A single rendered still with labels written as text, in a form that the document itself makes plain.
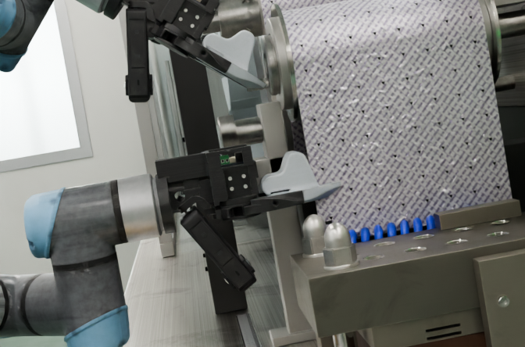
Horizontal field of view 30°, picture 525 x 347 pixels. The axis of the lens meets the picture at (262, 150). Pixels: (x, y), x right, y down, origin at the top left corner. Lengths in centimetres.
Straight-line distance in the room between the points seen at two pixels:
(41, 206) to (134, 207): 11
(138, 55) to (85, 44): 557
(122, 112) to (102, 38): 52
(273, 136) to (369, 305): 32
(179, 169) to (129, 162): 560
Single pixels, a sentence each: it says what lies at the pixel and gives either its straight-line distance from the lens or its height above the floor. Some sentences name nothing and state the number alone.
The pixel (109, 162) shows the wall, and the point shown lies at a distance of 673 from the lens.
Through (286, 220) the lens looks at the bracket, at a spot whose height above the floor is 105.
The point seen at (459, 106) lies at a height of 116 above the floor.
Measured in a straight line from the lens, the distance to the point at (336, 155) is 116.
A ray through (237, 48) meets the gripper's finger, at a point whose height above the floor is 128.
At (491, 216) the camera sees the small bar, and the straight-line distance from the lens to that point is 115.
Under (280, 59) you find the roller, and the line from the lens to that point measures 116.
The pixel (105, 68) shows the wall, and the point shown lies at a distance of 673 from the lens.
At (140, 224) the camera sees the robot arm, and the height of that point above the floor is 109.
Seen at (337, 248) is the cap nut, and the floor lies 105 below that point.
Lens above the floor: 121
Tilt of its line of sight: 3 degrees down
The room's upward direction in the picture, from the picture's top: 10 degrees counter-clockwise
